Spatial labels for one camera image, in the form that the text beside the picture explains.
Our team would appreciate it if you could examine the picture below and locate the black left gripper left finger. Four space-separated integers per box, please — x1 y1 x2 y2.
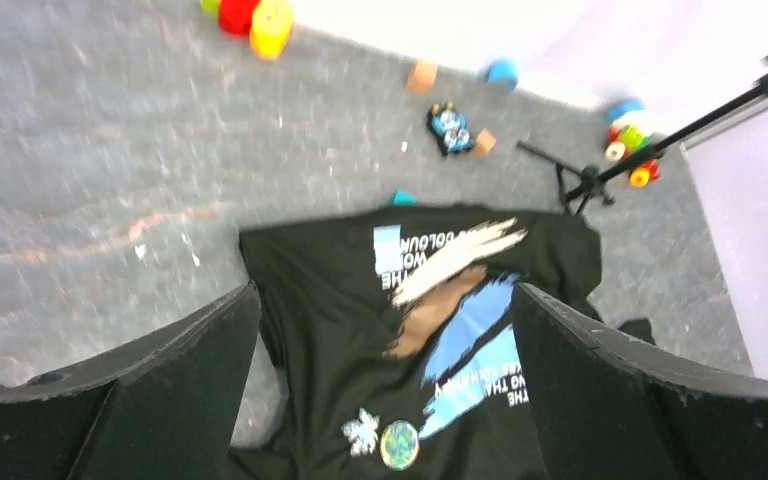
0 284 260 479

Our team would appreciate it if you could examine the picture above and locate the black printed t-shirt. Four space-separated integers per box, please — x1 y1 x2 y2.
224 203 657 480

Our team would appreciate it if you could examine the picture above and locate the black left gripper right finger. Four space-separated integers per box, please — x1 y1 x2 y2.
511 284 768 479

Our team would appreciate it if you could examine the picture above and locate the blue flower brooch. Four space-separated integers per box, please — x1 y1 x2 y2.
341 407 380 457

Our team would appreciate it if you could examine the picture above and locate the colourful toy block train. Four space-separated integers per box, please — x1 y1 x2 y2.
604 98 660 188

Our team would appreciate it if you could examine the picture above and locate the red yellow green stacking toy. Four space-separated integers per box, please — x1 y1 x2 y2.
199 0 295 60

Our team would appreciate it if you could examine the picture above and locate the wooden cube at back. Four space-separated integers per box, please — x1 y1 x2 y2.
405 60 438 95

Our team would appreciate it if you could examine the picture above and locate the small wooden cube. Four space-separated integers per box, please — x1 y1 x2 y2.
470 129 497 158

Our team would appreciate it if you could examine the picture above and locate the black microphone tripod stand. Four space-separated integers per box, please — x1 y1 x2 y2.
516 55 768 216

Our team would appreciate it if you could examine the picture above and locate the round green brooch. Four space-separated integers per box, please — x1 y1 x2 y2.
379 420 420 471

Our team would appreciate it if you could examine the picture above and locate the blue arch block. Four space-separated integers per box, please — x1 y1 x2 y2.
480 58 519 91

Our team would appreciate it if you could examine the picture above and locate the teal cube block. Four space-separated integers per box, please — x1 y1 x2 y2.
389 190 417 206

